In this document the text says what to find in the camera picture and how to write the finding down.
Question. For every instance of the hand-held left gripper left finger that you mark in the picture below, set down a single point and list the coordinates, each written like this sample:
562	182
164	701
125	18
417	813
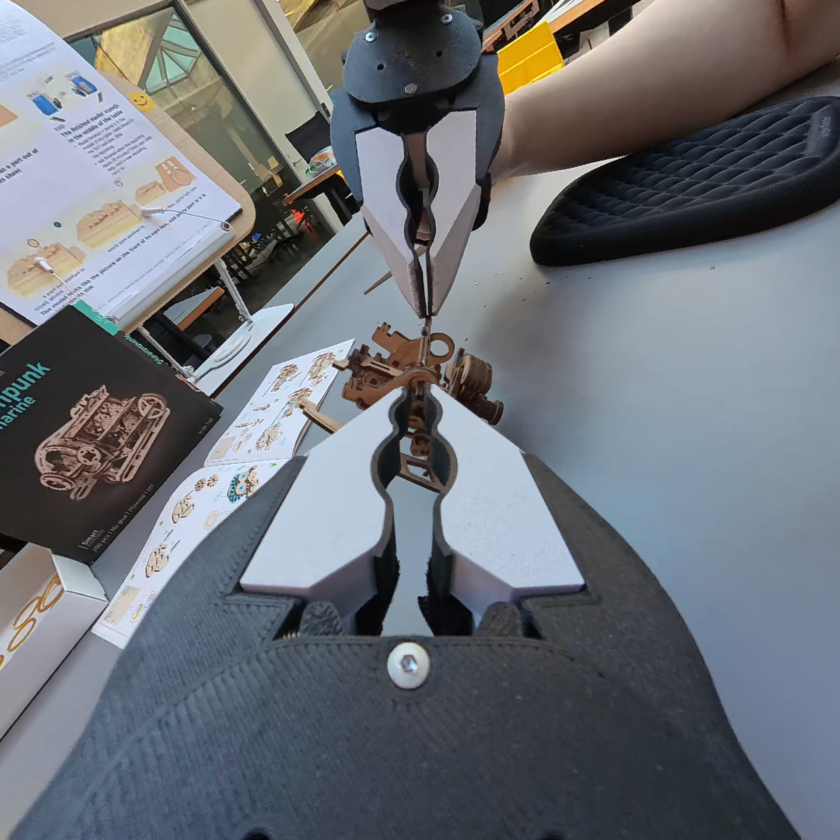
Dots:
315	525

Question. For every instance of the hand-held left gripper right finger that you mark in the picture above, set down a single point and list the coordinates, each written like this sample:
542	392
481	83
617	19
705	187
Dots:
505	525

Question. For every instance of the thin wooden stick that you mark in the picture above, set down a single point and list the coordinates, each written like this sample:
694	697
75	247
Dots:
379	283

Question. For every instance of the instruction book on stand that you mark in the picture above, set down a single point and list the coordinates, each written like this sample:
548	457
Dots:
233	223

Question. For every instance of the wooden mechanical model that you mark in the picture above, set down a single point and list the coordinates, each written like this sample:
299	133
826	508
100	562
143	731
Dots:
367	380

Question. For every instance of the printed instruction sheet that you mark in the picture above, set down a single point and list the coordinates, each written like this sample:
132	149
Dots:
98	184

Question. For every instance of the black folding chair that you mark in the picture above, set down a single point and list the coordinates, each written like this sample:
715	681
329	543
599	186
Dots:
308	141

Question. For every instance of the black model kit box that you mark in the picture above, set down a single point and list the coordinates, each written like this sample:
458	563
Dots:
98	426

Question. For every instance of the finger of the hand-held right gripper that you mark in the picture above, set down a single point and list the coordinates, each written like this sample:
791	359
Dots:
380	190
459	184

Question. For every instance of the white cardboard box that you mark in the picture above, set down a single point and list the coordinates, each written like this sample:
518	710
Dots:
33	623

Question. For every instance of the illustrated instruction booklet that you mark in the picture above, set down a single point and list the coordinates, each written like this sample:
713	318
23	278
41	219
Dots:
262	420

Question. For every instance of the yellow smiley sticker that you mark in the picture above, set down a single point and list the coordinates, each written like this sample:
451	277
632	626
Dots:
141	100

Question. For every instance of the person's right forearm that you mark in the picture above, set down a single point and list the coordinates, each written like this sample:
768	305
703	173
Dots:
656	79

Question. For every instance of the yellow plastic bin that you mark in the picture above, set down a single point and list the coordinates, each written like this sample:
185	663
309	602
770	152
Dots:
528	59

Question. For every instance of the background wooden table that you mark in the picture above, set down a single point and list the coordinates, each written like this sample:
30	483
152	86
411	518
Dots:
321	187

